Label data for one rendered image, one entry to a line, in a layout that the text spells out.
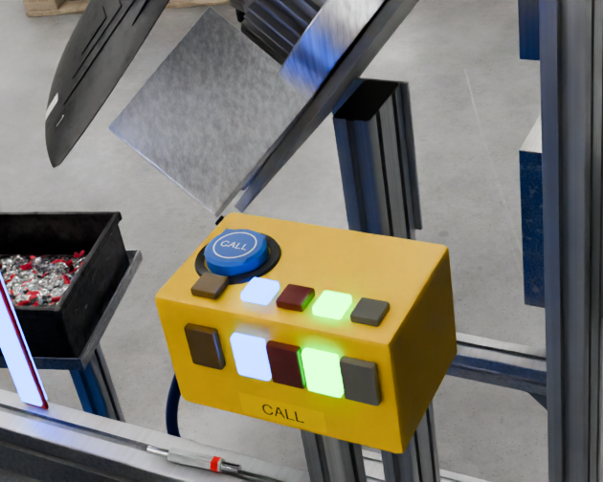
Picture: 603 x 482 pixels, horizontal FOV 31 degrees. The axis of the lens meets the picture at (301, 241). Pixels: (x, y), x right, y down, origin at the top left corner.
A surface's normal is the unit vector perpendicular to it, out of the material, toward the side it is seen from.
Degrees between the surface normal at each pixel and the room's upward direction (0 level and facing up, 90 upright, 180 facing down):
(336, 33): 81
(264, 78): 55
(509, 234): 0
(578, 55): 90
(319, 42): 88
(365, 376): 90
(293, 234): 0
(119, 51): 48
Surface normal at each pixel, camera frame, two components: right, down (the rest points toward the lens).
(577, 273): -0.44, 0.56
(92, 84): -0.72, -0.29
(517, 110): -0.14, -0.81
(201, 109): 0.05, -0.02
